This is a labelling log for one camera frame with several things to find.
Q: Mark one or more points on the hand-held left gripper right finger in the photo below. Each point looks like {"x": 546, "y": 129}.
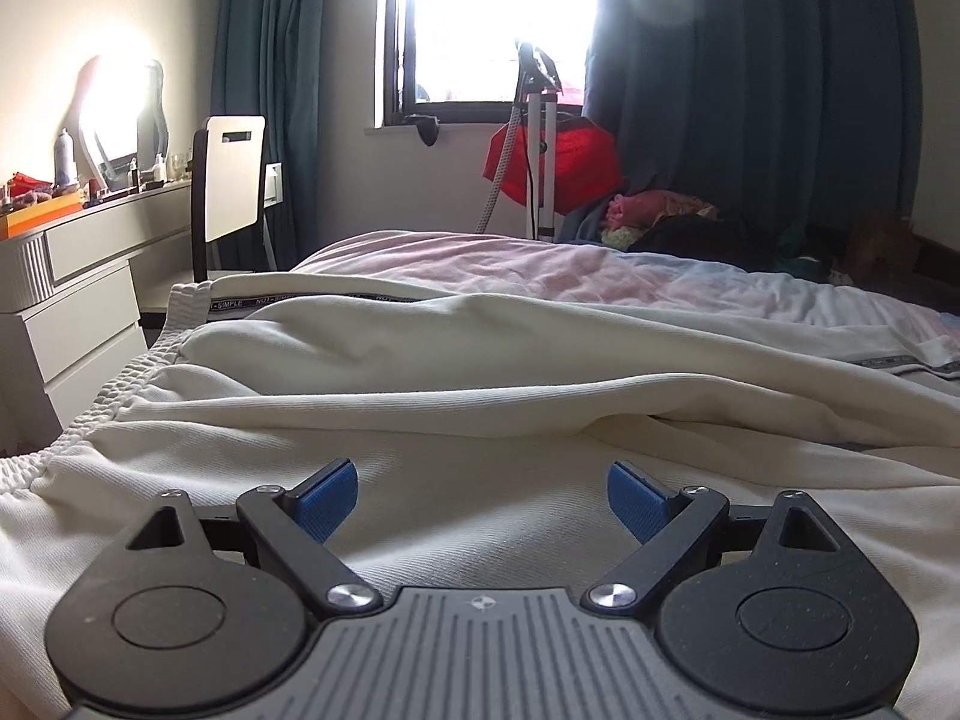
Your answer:
{"x": 637, "y": 501}

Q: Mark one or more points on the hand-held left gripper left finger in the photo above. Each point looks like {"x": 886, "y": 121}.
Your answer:
{"x": 328, "y": 501}

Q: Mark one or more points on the cream pants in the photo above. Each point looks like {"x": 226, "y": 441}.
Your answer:
{"x": 480, "y": 405}

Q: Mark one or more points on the pile of clothes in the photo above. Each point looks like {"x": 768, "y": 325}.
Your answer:
{"x": 675, "y": 229}

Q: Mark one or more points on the bed with pink white sheet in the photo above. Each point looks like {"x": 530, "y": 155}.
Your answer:
{"x": 525, "y": 262}

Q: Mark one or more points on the white dressing table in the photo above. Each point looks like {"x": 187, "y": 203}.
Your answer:
{"x": 82, "y": 292}

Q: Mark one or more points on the white chair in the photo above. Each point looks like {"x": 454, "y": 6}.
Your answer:
{"x": 234, "y": 180}

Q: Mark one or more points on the red bag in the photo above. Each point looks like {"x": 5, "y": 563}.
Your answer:
{"x": 585, "y": 165}

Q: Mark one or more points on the garment steamer stand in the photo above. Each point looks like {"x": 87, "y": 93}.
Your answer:
{"x": 541, "y": 150}

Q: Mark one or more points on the small white bottle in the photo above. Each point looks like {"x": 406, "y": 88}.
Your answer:
{"x": 160, "y": 169}

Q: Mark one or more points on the black object on windowsill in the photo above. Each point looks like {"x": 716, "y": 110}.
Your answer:
{"x": 426, "y": 127}

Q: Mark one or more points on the orange box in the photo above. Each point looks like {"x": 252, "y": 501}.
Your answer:
{"x": 45, "y": 214}

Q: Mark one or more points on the teal curtain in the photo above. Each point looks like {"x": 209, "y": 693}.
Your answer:
{"x": 765, "y": 90}
{"x": 277, "y": 75}

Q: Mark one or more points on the grey spray bottle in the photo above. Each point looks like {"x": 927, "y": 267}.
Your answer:
{"x": 65, "y": 157}

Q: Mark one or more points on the dressing table mirror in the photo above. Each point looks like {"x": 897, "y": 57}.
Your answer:
{"x": 120, "y": 120}

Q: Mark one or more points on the window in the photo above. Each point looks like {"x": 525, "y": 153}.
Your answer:
{"x": 487, "y": 15}

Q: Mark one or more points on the white wall box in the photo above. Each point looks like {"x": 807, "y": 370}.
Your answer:
{"x": 274, "y": 184}

